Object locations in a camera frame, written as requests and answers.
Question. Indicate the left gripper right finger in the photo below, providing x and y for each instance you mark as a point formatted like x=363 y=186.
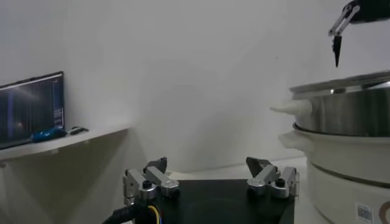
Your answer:
x=269 y=175

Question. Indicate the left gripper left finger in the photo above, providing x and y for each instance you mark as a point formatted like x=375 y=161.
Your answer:
x=152 y=178

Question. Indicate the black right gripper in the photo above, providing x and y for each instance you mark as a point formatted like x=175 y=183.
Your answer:
x=371 y=10

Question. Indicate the stainless steel steamer basket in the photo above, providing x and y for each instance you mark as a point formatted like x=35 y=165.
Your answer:
x=350 y=112

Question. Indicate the white electric cooking pot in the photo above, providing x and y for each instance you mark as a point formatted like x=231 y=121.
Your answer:
x=341 y=158

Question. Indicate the white side desk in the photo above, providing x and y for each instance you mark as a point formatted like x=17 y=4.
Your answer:
x=76 y=140

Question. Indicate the small black device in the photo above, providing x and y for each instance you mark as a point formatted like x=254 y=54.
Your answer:
x=77 y=130

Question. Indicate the black laptop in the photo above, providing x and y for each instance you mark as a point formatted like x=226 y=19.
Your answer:
x=30 y=109

